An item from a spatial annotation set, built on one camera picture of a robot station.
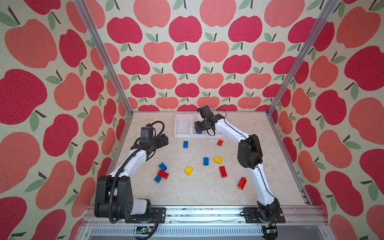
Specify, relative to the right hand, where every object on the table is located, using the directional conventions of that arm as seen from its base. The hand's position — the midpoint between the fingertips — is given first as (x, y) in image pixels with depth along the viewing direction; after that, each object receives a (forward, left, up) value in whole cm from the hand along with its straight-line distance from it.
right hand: (200, 125), depth 102 cm
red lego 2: (-34, +20, -8) cm, 40 cm away
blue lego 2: (-23, -5, -7) cm, 25 cm away
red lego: (-34, -26, -8) cm, 44 cm away
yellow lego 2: (-31, +5, -7) cm, 32 cm away
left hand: (-17, +21, +3) cm, 27 cm away
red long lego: (-29, -16, -8) cm, 34 cm away
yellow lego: (-21, -13, -8) cm, 26 cm away
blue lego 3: (-30, +21, -6) cm, 37 cm away
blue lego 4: (0, +1, -8) cm, 8 cm away
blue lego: (-12, +9, -8) cm, 17 cm away
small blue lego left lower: (-37, +22, -8) cm, 44 cm away
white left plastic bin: (+4, +14, -7) cm, 16 cm away
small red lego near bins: (-8, -14, -8) cm, 18 cm away
